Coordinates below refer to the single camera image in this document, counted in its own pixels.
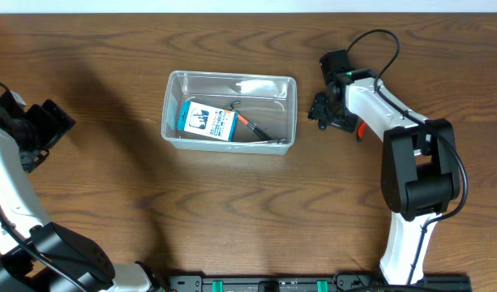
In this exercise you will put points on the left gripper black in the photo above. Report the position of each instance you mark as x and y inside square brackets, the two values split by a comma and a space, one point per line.
[50, 131]

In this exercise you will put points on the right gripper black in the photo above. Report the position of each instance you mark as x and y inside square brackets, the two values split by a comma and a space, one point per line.
[316, 109]

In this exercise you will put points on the red handled pliers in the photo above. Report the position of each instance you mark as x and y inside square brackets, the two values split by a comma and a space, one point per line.
[360, 131]

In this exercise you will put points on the silver double-ended wrench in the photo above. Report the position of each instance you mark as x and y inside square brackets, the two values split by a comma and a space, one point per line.
[279, 141]

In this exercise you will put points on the small hammer black red handle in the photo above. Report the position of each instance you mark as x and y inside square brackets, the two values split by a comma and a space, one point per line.
[258, 131]

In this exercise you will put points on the clear plastic storage container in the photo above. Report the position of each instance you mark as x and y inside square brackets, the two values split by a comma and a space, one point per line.
[269, 101]

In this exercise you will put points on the blue white cardboard box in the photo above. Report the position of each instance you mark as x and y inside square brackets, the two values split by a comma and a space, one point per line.
[207, 121]

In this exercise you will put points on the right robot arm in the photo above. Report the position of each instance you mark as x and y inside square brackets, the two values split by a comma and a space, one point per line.
[420, 174]

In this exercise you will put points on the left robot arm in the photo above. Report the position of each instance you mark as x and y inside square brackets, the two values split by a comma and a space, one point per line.
[37, 254]

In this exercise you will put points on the black mounting rail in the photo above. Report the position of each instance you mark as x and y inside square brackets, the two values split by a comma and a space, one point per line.
[341, 282]

